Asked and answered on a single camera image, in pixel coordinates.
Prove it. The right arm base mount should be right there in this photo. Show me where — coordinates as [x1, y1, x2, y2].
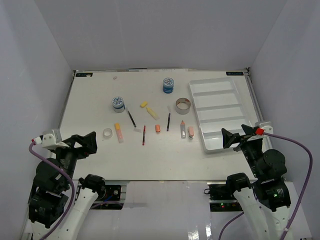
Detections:
[203, 184, 243, 213]

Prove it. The red pen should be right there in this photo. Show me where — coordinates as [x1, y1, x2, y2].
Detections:
[142, 125, 146, 146]

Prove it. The white compartment tray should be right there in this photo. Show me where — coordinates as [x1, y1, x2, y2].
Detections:
[189, 76, 257, 153]

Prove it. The yellow white highlighter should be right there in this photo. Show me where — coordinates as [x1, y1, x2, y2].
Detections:
[146, 107, 159, 121]

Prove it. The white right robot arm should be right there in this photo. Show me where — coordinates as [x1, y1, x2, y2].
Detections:
[221, 124, 291, 240]

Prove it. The orange pink highlighter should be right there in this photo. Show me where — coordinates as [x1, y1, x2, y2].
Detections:
[114, 123, 124, 143]

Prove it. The blue tape roll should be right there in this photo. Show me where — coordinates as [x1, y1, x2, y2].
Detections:
[111, 96, 126, 113]
[162, 77, 175, 94]

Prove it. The clear tape roll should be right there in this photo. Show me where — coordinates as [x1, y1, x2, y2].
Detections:
[102, 128, 113, 139]

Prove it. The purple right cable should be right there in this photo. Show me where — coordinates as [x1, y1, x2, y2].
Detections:
[218, 131, 313, 240]

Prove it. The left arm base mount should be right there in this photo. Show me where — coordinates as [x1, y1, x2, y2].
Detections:
[74, 178, 124, 212]

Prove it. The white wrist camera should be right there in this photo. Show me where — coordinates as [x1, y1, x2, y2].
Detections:
[254, 121, 274, 136]
[41, 128, 62, 150]

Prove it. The black pen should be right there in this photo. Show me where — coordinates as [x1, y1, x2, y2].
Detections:
[125, 108, 137, 128]

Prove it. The orange eraser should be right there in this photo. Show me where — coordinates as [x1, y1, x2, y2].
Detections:
[155, 124, 161, 133]

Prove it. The pink white eraser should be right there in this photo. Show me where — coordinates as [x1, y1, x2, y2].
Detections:
[188, 126, 195, 139]

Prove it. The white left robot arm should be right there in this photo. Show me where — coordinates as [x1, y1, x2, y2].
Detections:
[28, 129, 106, 240]

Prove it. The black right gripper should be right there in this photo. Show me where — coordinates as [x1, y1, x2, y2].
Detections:
[221, 123, 263, 178]

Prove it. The purple pen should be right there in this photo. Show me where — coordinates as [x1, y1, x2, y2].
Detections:
[166, 105, 171, 132]

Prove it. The right black table label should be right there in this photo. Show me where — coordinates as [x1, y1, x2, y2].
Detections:
[226, 71, 244, 76]

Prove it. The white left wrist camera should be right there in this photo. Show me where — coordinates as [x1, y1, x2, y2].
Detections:
[41, 128, 62, 150]

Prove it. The yellow eraser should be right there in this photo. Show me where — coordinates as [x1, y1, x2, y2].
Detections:
[140, 101, 148, 108]

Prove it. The brown packing tape roll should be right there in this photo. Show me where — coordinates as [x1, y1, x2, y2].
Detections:
[175, 97, 191, 115]

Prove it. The left black table label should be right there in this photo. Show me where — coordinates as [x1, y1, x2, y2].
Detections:
[75, 72, 93, 78]

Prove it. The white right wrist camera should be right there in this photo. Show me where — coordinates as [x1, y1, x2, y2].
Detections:
[254, 121, 274, 136]

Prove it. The black table label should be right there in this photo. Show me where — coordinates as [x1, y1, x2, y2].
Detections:
[226, 71, 244, 76]
[75, 72, 93, 78]

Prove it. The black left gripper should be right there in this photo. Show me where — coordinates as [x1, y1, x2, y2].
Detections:
[51, 129, 98, 188]

